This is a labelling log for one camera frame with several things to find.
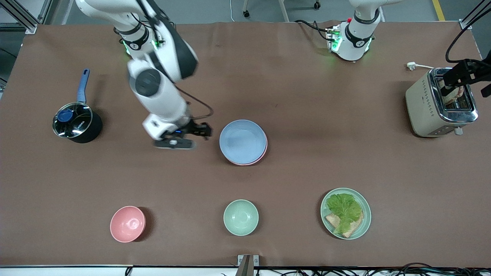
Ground small green deep bowl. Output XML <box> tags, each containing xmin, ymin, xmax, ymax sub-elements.
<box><xmin>223</xmin><ymin>199</ymin><xmax>259</xmax><ymax>236</ymax></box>

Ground green plate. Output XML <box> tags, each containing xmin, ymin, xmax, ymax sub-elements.
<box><xmin>320</xmin><ymin>187</ymin><xmax>372</xmax><ymax>240</ymax></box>

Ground green lettuce leaf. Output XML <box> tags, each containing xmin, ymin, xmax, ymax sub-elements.
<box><xmin>326</xmin><ymin>193</ymin><xmax>363</xmax><ymax>235</ymax></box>

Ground left arm base control box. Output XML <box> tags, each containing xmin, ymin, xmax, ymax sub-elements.
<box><xmin>326</xmin><ymin>26</ymin><xmax>343</xmax><ymax>52</ymax></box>

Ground wheeled stand legs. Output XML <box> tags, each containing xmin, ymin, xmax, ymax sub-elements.
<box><xmin>242</xmin><ymin>0</ymin><xmax>321</xmax><ymax>22</ymax></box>

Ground black left arm base cable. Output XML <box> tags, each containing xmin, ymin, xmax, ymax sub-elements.
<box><xmin>295</xmin><ymin>19</ymin><xmax>334</xmax><ymax>41</ymax></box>

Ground glass lid with blue knob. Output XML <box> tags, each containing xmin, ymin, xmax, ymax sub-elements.
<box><xmin>53</xmin><ymin>103</ymin><xmax>93</xmax><ymax>138</ymax></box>

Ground metal table edge bracket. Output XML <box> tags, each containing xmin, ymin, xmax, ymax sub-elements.
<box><xmin>237</xmin><ymin>255</ymin><xmax>259</xmax><ymax>276</ymax></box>

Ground brown bread slice in toaster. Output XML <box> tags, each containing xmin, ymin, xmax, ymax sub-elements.
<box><xmin>444</xmin><ymin>86</ymin><xmax>464</xmax><ymax>106</ymax></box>

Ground toasted bread slice on plate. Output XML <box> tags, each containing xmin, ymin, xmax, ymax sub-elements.
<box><xmin>325</xmin><ymin>211</ymin><xmax>364</xmax><ymax>238</ymax></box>

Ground small pink deep bowl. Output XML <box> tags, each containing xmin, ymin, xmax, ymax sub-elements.
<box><xmin>110</xmin><ymin>206</ymin><xmax>146</xmax><ymax>243</ymax></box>

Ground pink shallow bowl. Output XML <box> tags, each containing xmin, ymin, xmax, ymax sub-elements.
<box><xmin>226</xmin><ymin>134</ymin><xmax>268</xmax><ymax>166</ymax></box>

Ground beige chrome toaster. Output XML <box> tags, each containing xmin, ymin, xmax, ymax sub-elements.
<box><xmin>405</xmin><ymin>67</ymin><xmax>479</xmax><ymax>138</ymax></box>

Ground aluminium frame post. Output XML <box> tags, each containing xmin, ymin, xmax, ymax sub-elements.
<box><xmin>0</xmin><ymin>0</ymin><xmax>53</xmax><ymax>35</ymax></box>
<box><xmin>460</xmin><ymin>0</ymin><xmax>491</xmax><ymax>30</ymax></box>

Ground blue shallow bowl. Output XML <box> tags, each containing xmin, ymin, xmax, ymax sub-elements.
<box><xmin>219</xmin><ymin>120</ymin><xmax>267</xmax><ymax>164</ymax></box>

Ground tangled black cables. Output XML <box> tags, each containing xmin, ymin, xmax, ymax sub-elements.
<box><xmin>253</xmin><ymin>263</ymin><xmax>491</xmax><ymax>276</ymax></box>

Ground black saucepan with blue handle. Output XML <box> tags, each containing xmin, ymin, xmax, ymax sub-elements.
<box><xmin>52</xmin><ymin>69</ymin><xmax>103</xmax><ymax>144</ymax></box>

